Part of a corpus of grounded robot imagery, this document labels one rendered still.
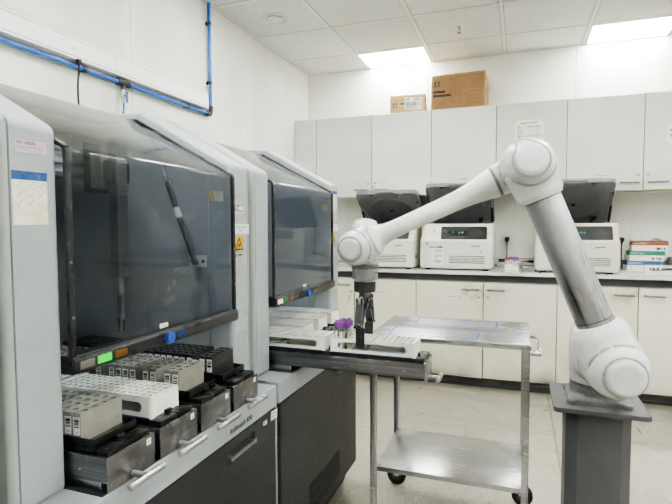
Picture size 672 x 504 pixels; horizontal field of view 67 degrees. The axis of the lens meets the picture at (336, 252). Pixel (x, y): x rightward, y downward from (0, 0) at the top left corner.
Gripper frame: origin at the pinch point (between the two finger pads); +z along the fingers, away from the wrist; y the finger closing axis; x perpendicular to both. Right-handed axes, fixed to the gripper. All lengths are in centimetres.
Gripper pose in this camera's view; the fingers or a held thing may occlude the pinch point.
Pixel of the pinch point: (364, 338)
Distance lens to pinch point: 178.0
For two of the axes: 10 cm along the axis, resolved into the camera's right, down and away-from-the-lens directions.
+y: 3.4, -0.5, 9.4
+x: -9.4, -0.2, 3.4
